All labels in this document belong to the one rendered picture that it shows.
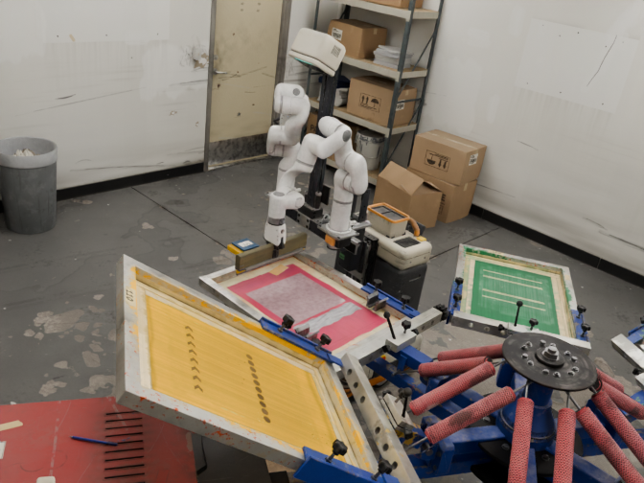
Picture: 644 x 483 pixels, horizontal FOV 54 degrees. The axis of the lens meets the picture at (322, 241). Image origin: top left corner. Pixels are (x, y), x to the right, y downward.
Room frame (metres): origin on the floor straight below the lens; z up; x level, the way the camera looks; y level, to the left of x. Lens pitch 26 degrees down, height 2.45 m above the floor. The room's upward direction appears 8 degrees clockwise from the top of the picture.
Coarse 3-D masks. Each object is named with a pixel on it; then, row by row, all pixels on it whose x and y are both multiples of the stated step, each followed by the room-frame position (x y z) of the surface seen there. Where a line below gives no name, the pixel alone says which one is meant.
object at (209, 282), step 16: (304, 256) 2.78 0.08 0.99; (224, 272) 2.51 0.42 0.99; (320, 272) 2.70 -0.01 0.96; (336, 272) 2.66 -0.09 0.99; (208, 288) 2.39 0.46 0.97; (224, 288) 2.37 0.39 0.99; (352, 288) 2.56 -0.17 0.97; (240, 304) 2.27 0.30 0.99; (256, 320) 2.18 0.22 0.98; (400, 320) 2.32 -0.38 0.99; (368, 336) 2.16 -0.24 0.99
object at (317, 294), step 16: (288, 272) 2.65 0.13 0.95; (304, 272) 2.68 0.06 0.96; (288, 288) 2.50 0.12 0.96; (304, 288) 2.52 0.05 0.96; (320, 288) 2.54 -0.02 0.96; (320, 304) 2.41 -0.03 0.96; (336, 304) 2.43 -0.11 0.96; (352, 320) 2.32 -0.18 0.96; (368, 320) 2.34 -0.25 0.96; (384, 320) 2.36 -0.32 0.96
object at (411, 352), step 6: (408, 348) 2.05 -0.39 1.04; (414, 348) 2.05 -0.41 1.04; (390, 354) 2.06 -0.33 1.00; (396, 354) 2.04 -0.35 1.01; (402, 354) 2.02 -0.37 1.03; (408, 354) 2.01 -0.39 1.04; (414, 354) 2.02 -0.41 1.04; (420, 354) 2.02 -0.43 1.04; (408, 360) 2.00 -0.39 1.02; (414, 360) 1.98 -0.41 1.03; (420, 360) 1.98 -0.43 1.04; (426, 360) 1.98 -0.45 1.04; (432, 360) 1.99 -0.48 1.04; (408, 366) 2.00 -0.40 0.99; (414, 366) 1.98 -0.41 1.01
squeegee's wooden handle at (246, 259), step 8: (304, 232) 2.71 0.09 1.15; (288, 240) 2.61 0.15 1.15; (296, 240) 2.65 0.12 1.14; (304, 240) 2.69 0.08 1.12; (256, 248) 2.49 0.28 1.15; (264, 248) 2.50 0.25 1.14; (272, 248) 2.54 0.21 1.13; (288, 248) 2.62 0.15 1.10; (296, 248) 2.65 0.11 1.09; (240, 256) 2.40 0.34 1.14; (248, 256) 2.43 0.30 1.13; (256, 256) 2.46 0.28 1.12; (264, 256) 2.50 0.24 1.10; (240, 264) 2.40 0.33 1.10; (248, 264) 2.43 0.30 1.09
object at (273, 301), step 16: (240, 288) 2.44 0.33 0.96; (256, 288) 2.46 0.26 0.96; (272, 288) 2.48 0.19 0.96; (256, 304) 2.34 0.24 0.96; (272, 304) 2.36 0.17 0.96; (288, 304) 2.38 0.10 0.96; (304, 304) 2.39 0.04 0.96; (304, 320) 2.27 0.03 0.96; (336, 336) 2.18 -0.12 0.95; (352, 336) 2.20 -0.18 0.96
